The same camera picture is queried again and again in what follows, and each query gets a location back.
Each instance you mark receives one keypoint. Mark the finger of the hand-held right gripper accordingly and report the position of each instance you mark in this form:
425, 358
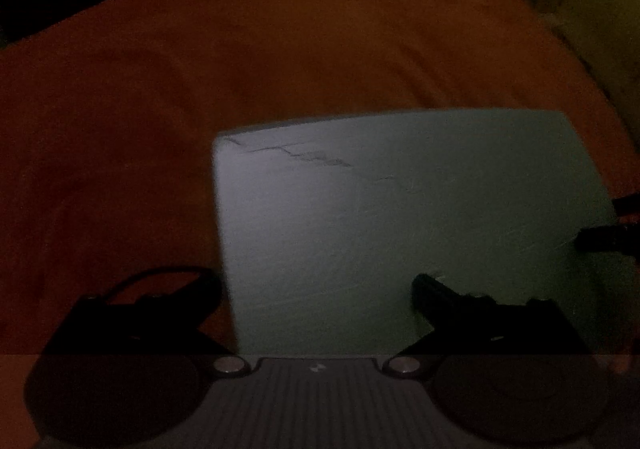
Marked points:
607, 237
629, 205

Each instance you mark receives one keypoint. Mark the yellow wooden door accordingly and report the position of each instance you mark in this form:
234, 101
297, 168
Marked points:
600, 4

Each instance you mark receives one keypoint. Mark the white foam board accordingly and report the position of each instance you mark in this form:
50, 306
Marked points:
375, 209

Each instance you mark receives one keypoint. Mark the orange blanket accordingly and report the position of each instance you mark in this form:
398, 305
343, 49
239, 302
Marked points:
150, 104

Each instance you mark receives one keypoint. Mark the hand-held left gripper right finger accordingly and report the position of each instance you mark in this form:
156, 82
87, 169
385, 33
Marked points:
430, 294

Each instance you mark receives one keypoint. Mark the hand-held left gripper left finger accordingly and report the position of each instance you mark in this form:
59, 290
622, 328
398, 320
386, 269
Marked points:
207, 291

